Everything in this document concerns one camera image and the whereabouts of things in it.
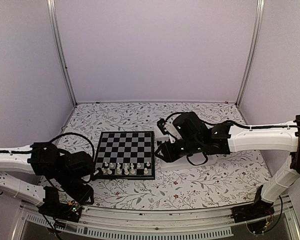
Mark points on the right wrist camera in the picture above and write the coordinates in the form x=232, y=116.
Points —
x=165, y=127

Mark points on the right metal frame post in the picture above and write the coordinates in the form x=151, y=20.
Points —
x=252, y=51

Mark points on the floral table mat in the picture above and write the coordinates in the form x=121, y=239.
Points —
x=233, y=179

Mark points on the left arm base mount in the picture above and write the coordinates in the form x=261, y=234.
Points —
x=70, y=211

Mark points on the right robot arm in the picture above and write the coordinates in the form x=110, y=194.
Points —
x=198, y=136

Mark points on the metal frame post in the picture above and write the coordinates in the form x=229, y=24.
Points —
x=51, y=6
x=252, y=51

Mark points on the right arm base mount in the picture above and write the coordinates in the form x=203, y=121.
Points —
x=257, y=216

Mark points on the white plastic tray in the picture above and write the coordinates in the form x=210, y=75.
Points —
x=193, y=155

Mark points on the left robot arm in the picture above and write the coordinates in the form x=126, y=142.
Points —
x=47, y=160

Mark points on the white chess piece eleventh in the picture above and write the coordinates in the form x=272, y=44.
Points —
x=109, y=171

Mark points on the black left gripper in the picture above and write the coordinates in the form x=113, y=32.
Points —
x=83, y=198

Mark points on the left metal frame post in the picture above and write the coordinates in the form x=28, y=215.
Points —
x=51, y=6

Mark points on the aluminium front rail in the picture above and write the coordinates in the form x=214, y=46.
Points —
x=214, y=223

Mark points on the black grey chessboard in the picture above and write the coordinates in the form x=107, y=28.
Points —
x=126, y=147

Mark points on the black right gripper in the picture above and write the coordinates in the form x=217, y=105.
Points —
x=169, y=156

